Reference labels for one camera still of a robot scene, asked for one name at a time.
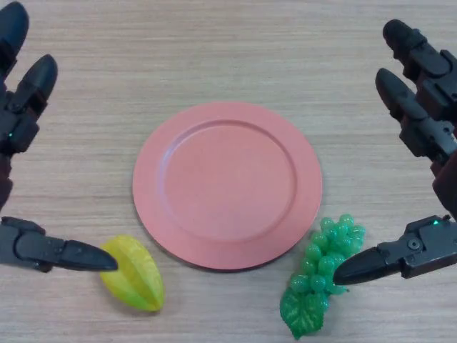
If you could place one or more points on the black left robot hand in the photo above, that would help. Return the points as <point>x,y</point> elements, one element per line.
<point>25,128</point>

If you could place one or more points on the pink round plate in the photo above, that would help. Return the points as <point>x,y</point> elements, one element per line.
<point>228,186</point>

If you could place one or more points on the yellow green starfruit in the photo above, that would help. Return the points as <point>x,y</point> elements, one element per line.
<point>139,282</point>

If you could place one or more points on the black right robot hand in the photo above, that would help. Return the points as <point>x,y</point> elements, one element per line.
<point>428,128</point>

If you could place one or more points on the green plastic grape bunch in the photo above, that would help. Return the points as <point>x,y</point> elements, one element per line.
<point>317,264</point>

